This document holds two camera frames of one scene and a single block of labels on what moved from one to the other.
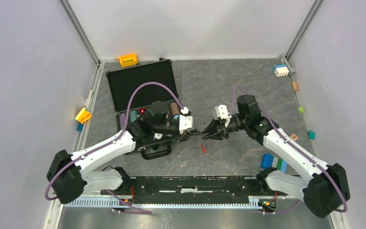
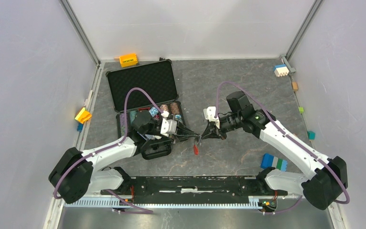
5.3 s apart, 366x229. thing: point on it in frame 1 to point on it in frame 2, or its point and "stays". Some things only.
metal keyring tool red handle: x=203 y=149 to x=196 y=150
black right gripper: x=216 y=130 stays
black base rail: x=194 y=190 stays
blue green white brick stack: x=269 y=161 stays
